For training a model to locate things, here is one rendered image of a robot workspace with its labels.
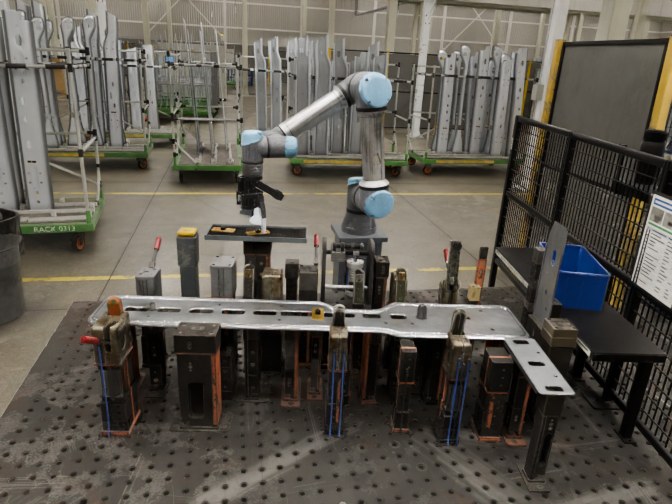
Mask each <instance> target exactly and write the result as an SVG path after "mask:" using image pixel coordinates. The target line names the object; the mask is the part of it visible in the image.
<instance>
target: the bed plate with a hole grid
mask: <svg viewBox="0 0 672 504"><path fill-rule="evenodd" d="M524 301H525V297H524V296H523V295H522V294H521V292H520V291H519V290H518V289H517V288H516V287H515V286H510V287H483V288H482V295H481V301H480V305H501V306H505V307H507V308H509V309H510V310H511V311H512V313H513V314H514V315H515V316H516V318H517V319H518V320H519V322H520V321H521V316H522V311H523V307H525V306H524ZM102 302H103V301H79V302H72V304H71V306H70V307H69V309H68V311H67V312H66V313H65V316H64V317H63V318H62V320H61V321H60V323H59V325H58V326H57V328H56V329H55V332H54V333H53V334H52V336H51V337H50V339H49V341H48V342H47V344H46V347H44V348H43V350H42V352H41V353H40V355H39V356H38V358H37V360H36V361H35V363H34V364H33V366H32V368H31V369H30V371H29V372H28V374H27V376H26V378H25V379H24V380H23V382H22V383H21V385H20V387H19V388H18V390H17V391H16V393H15V395H14V396H13V398H12V399H11V401H10V403H9V404H8V406H7V407H6V409H5V410H4V412H3V414H2V415H1V417H0V504H672V468H671V467H670V466H669V465H668V464H667V463H666V461H665V460H664V459H663V458H662V457H661V456H660V454H659V453H658V452H657V451H656V450H655V449H654V447H653V446H652V445H651V444H650V443H649V442H648V440H647V439H646V438H645V437H644V436H643V435H642V433H641V432H640V431H639V430H638V429H637V428H636V426H635V428H634V431H633V435H632V437H633V438H634V440H635V441H636V442H637V443H636V444H624V442H623V441H622V440H621V439H620V437H619V436H618V435H617V434H616V432H615V431H614V430H613V429H614V428H620V426H621V423H622V419H623V416H624V412H623V411H622V410H595V409H593V408H592V407H591V405H590V404H589V403H588V401H587V400H586V399H585V398H584V396H583V395H582V394H581V392H582V391H603V388H602V387H601V386H600V385H599V383H598V382H597V381H596V380H595V379H594V378H593V376H592V375H591V374H590V373H589V372H588V371H587V369H586V368H585V367H584V370H583V374H582V377H583V378H584V379H585V380H586V381H585V382H576V381H574V379H573V378H572V377H571V375H570V374H569V373H568V374H567V378H566V381H567V382H568V383H569V385H570V386H571V387H572V389H573V390H574V391H575V393H576V394H575V395H564V396H565V402H564V406H563V410H562V415H561V417H559V418H558V422H557V427H556V430H555V434H554V439H553V443H552V447H551V451H550V455H549V460H548V464H547V468H546V472H545V475H544V477H545V478H546V480H547V482H548V484H549V486H550V488H551V491H550V492H549V493H539V492H529V491H528V489H527V487H526V485H525V483H524V481H523V479H522V476H521V474H520V472H519V470H518V468H517V466H516V464H517V462H526V457H527V453H528V448H529V443H530V439H531V434H532V430H533V428H532V427H531V425H530V423H529V422H528V420H527V418H526V416H524V421H523V426H522V430H521V434H522V436H523V438H524V439H525V441H526V443H527V446H526V447H513V446H508V445H506V443H505V441H504V439H503V437H502V435H501V433H500V437H501V442H496V443H487V442H483V441H478V439H477V437H476V434H474V433H473V432H471V431H472V429H471V428H470V425H468V424H467V423H468V422H470V421H471V419H473V416H474V412H475V404H476V398H479V389H478V387H477V384H478V383H479V380H480V379H479V376H480V371H481V365H482V362H483V356H484V350H485V344H486V340H474V345H473V351H472V357H471V364H470V370H469V372H468V377H467V378H468V381H467V384H466V390H465V397H464V403H463V410H462V416H461V423H460V429H459V435H458V439H459V443H458V446H456V445H455V444H454V445H453V446H451V445H448V446H447V447H446V446H442V447H436V444H434V443H433V442H435V441H436V440H437V435H436V432H435V430H434V429H433V426H432V425H431V424H433V423H434V421H435V420H436V412H437V405H426V404H425V401H424V398H423V395H422V391H421V388H420V394H421V398H410V402H409V422H408V427H409V431H412V432H413V433H414V434H413V435H412V436H411V437H409V434H406V433H402V434H401V435H400V434H399V433H393V430H391V428H390V426H389V425H388V421H387V420H388V418H386V416H388V417H391V415H392V411H393V401H395V397H392V396H389V394H388V390H387V378H388V373H389V371H387V370H385V371H384V370H382V367H381V366H382V365H377V376H376V387H375V400H376V401H375V404H363V403H361V402H360V393H359V385H358V381H359V380H360V370H358V371H359V375H358V376H353V377H352V392H351V404H348V405H344V415H343V416H344V417H343V420H345V421H343V422H344V423H345V424H346V425H343V426H347V427H348V428H346V429H345V430H348V432H347V435H348V436H347V437H345V436H343V439H340V438H334V437H333V436H331V437H329V436H328V435H324V434H323V432H324V431H323V430H322V431H321V429H322V427H321V426H320V425H321V424H320V421H321V420H319V418H321V417H320V416H319V415H323V414H324V413H325V402H326V389H328V369H320V378H322V390H323V401H308V400H307V378H309V377H311V370H309V369H308V368H305V367H304V366H303V367H301V366H299V367H298V376H300V377H301V396H300V407H299V408H283V407H281V396H282V387H283V377H285V368H284V369H282V370H281V373H280V374H278V375H275V376H274V375H273V374H274V372H273V373H271V374H268V373H266V374H264V372H261V378H269V379H271V384H270V391H269V398H268V402H267V403H247V402H236V401H235V397H236V392H237V388H238V384H239V380H240V378H245V373H243V368H244V340H243V329H237V343H238V353H239V355H240V356H239V357H241V358H239V357H238V359H239V360H238V361H237V362H239V364H237V365H238V366H237V365H236V367H238V368H237V369H236V370H237V371H236V387H235V391H234V395H233V399H232V400H221V401H222V411H223V412H233V417H232V421H231V425H230V429H229V431H228V432H226V433H218V432H171V431H170V430H169V428H170V426H171V423H172V421H173V418H174V416H175V413H176V411H180V405H175V404H176V401H177V399H178V397H179V388H178V373H177V358H176V354H175V352H174V339H173V335H174V333H175V331H176V328H172V327H164V330H165V334H164V335H165V340H166V352H168V354H172V355H171V356H170V357H169V358H168V359H166V360H165V369H166V378H171V379H172V382H171V384H170V386H169V389H168V391H167V393H166V395H165V397H164V398H144V397H145V395H146V393H147V391H148V389H149V387H150V385H151V383H150V372H149V368H145V369H141V370H140V372H144V373H146V375H145V377H144V379H143V381H142V383H141V385H140V386H139V388H138V390H137V398H138V408H139V409H140V411H141V412H143V415H142V417H143V419H142V420H141V423H139V424H138V425H134V427H133V429H132V431H131V433H130V435H131V438H128V437H125V436H113V435H112V436H111V437H108V438H106V436H108V435H103V437H101V439H99V440H98V438H99V436H98V435H99V433H101V432H102V430H103V423H102V414H101V407H100V403H101V401H102V395H103V394H102V386H101V378H100V370H98V367H97V366H94V363H95V359H94V351H93V345H92V344H83V343H81V342H80V339H81V337H82V336H89V337H92V336H91V328H92V326H93V325H91V324H89V323H88V318H89V316H90V315H91V314H92V313H93V312H94V311H95V310H96V308H97V307H98V306H99V305H100V304H101V303H102Z"/></svg>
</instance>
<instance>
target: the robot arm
mask: <svg viewBox="0 0 672 504"><path fill-rule="evenodd" d="M391 96H392V86H391V83H390V81H389V80H388V78H387V77H385V76H384V75H382V74H380V73H378V72H367V71H359V72H356V73H354V74H352V75H350V76H349V77H347V78H346V79H344V80H343V81H341V82H340V83H338V84H337V85H335V86H334V87H333V91H331V92H329V93H328V94H326V95H325V96H323V97H322V98H320V99H319V100H317V101H315V102H314V103H312V104H311V105H309V106H308V107H306V108H305V109H303V110H301V111H300V112H298V113H297V114H295V115H294V116H292V117H291V118H289V119H288V120H286V121H284V122H283V123H281V124H280V125H278V126H277V127H275V128H273V129H272V130H266V131H264V132H262V131H259V130H246V131H243V132H242V139H241V146H242V174H243V175H239V176H237V181H238V191H236V198H237V205H240V204H241V209H242V210H240V214H243V215H249V216H250V219H249V222H250V223H251V224H255V225H260V226H261V229H262V234H264V233H265V230H266V209H265V203H264V196H263V191H264V192H266V193H268V194H269V195H271V196H272V197H273V198H274V199H276V200H280V201H282V199H283V197H284V195H283V194H282V192H281V191H280V190H278V189H274V188H272V187H271V186H269V185H267V184H265V183H264V182H262V181H260V180H262V179H263V175H262V174H263V158H291V157H295V156H296V154H297V141H296V138H297V137H299V136H300V135H302V134H303V133H305V132H307V131H308V130H310V129H311V128H313V127H314V126H316V125H317V124H319V123H320V122H322V121H324V120H325V119H327V118H328V117H330V116H331V115H333V114H334V113H336V112H337V111H339V110H341V109H342V108H346V109H347V108H349V107H350V106H352V105H354V104H356V112H357V113H358V114H359V115H360V123H361V147H362V172H363V177H351V178H349V180H348V185H347V187H348V189H347V207H346V214H345V216H344V219H343V222H342V224H341V230H342V232H344V233H346V234H350V235H356V236H368V235H373V234H375V233H376V231H377V226H376V222H375V219H380V218H383V217H385V216H387V215H388V214H389V213H390V212H391V210H392V208H393V206H394V199H393V196H392V195H391V193H389V181H388V180H386V179H385V162H384V119H383V115H384V113H385V112H386V111H387V103H388V102H389V100H390V98H391ZM256 187H257V188H256ZM258 188H259V189H258ZM260 189H261V190H260ZM238 195H241V196H240V199H241V200H239V201H238ZM257 207H258V208H257Z"/></svg>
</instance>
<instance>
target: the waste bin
mask: <svg viewBox="0 0 672 504"><path fill-rule="evenodd" d="M24 254H25V251H24V243H23V238H22V232H21V227H20V215H19V213H18V212H16V211H14V210H10V209H5V208H0V324H4V323H7V322H10V321H12V320H14V319H16V318H18V317H19V316H21V315H22V314H23V313H24V311H25V308H26V305H25V297H24V288H23V281H22V273H21V262H20V256H21V255H24Z"/></svg>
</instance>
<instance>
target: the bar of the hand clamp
mask: <svg viewBox="0 0 672 504"><path fill-rule="evenodd" d="M461 248H462V244H461V241H460V240H450V241H449V253H448V264H447V275H446V280H447V288H446V289H447V290H449V283H450V277H454V283H455V285H454V286H453V289H454V290H457V283H458V272H459V261H460V251H461Z"/></svg>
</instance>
